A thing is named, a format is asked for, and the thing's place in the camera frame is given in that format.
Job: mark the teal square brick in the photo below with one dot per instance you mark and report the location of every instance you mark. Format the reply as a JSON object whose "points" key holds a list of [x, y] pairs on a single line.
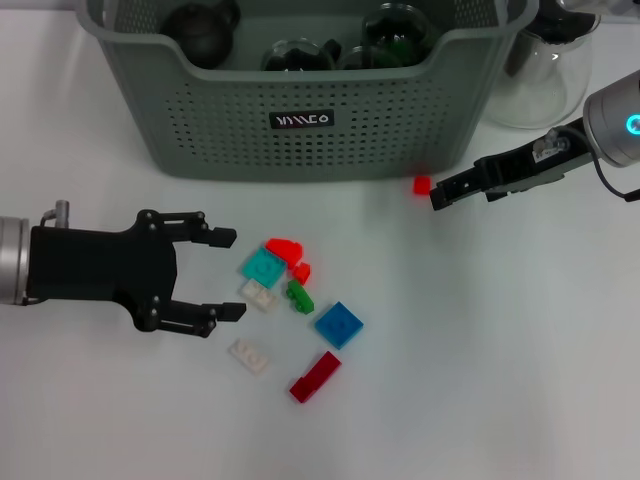
{"points": [[262, 269]]}

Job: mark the small red studded brick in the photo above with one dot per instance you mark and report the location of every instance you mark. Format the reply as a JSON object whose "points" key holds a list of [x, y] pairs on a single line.
{"points": [[301, 274]]}

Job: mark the dark red long brick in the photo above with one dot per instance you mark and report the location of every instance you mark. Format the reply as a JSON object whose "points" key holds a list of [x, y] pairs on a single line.
{"points": [[315, 377]]}

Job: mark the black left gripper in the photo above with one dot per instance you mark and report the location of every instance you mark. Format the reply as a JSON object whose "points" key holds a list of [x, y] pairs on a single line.
{"points": [[100, 265]]}

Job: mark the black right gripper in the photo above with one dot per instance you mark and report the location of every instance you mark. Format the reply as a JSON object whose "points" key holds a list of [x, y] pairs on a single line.
{"points": [[530, 160]]}

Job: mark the small red hollow brick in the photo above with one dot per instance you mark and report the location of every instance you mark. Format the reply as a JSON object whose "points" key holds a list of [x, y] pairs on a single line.
{"points": [[421, 185]]}

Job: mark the glass jar with coloured pieces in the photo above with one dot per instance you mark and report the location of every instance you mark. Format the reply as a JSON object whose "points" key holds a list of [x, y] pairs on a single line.
{"points": [[395, 27]]}

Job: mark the green two-stud plate brick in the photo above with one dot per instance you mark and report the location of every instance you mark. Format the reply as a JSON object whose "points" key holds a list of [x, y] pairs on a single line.
{"points": [[395, 50]]}

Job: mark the glass carafe black lid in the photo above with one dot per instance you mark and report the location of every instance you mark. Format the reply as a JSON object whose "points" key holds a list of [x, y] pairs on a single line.
{"points": [[540, 95]]}

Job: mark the grey perforated storage bin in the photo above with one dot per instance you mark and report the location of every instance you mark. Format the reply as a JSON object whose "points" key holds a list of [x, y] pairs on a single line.
{"points": [[350, 150]]}

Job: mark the white two-stud brick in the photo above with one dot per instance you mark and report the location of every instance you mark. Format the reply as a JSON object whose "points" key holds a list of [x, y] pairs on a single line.
{"points": [[248, 356], [259, 296]]}

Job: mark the dark round teapot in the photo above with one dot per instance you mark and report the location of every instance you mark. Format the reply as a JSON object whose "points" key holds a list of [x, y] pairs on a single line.
{"points": [[200, 35]]}

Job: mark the red-orange sloped brick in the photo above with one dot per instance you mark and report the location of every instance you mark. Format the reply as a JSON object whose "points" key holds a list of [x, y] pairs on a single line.
{"points": [[285, 249]]}

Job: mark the blue square brick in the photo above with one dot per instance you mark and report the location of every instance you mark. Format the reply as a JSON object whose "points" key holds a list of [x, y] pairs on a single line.
{"points": [[339, 325]]}

